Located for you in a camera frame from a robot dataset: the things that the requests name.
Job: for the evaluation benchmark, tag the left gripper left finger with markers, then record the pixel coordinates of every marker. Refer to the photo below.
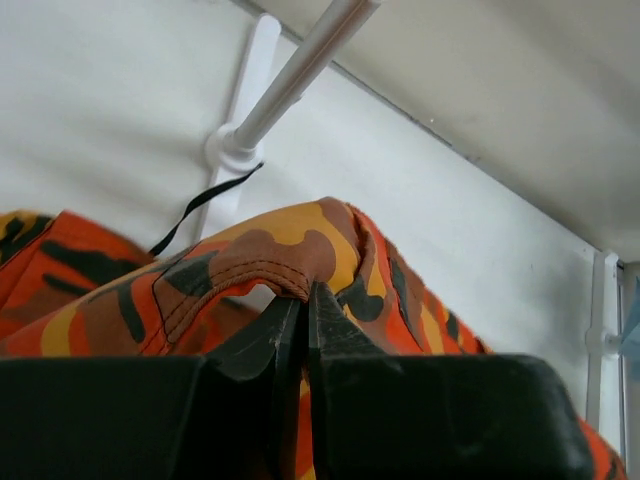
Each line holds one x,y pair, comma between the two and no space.
255,395

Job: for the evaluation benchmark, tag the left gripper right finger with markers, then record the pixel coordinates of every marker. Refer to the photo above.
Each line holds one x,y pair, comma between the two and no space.
354,404

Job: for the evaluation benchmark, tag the orange camouflage trousers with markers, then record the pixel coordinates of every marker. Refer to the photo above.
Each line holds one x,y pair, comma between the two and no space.
104,353

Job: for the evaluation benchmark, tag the white metal clothes rack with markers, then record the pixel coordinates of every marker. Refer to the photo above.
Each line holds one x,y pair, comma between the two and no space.
515,276

